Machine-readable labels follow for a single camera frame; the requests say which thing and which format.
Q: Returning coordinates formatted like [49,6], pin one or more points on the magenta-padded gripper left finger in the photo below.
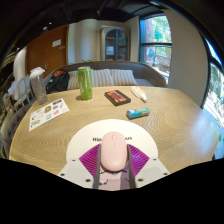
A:
[75,171]

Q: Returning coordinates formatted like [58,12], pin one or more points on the white mouse pad, pink rest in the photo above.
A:
[86,140]

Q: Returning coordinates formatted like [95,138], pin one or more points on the white door sign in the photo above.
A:
[56,42]

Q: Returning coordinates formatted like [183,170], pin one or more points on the white tube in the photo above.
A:
[138,93]

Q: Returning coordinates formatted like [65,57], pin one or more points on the black-framed window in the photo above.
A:
[215,93]
[155,46]

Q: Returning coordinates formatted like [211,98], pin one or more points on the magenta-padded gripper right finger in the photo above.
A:
[151,170]

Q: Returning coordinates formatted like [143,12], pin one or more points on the black and red box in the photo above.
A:
[117,97]

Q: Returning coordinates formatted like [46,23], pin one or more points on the striped cushion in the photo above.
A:
[124,77]
[101,78]
[73,80]

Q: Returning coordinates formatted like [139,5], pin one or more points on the green drink can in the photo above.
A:
[85,83]

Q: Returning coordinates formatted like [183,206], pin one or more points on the group of white chairs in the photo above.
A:
[21,90]

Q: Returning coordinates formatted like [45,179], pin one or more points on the white sticker sheet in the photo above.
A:
[48,113]

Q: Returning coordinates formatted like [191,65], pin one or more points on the glass-door cabinet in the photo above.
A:
[115,45]

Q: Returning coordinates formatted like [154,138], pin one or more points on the small teal box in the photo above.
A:
[137,113]

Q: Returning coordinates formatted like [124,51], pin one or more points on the grey curved sofa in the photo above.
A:
[150,75]

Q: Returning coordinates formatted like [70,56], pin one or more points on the black and red backpack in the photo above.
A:
[58,83]

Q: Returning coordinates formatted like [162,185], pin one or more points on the clear shaker bottle, white lid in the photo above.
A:
[39,88]

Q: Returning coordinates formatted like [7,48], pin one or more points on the pink computer mouse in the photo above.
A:
[114,151]

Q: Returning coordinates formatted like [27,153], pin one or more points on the brown wooden door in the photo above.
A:
[43,53]

